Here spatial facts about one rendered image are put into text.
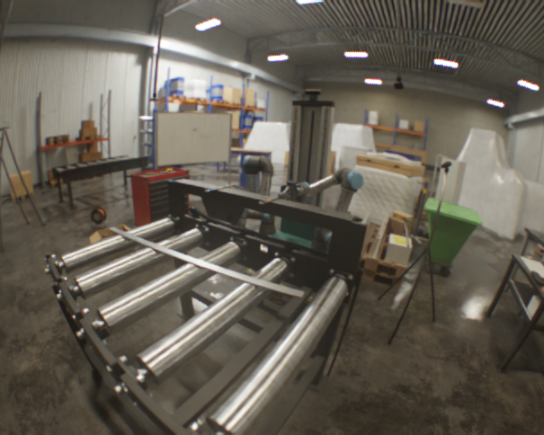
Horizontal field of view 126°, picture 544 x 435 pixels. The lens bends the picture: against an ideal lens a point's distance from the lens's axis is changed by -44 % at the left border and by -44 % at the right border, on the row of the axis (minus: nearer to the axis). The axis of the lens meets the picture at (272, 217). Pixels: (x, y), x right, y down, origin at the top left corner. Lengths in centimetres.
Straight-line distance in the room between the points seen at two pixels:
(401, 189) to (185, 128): 462
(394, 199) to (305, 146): 256
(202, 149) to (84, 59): 752
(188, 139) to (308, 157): 424
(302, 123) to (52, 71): 1031
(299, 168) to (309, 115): 44
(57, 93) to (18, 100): 165
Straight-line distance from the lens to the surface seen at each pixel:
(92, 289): 122
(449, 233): 328
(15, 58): 1132
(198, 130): 595
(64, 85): 1121
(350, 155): 926
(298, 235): 206
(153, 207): 338
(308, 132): 198
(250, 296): 97
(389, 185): 426
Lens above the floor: 149
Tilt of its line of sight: 19 degrees down
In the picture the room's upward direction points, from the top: 4 degrees clockwise
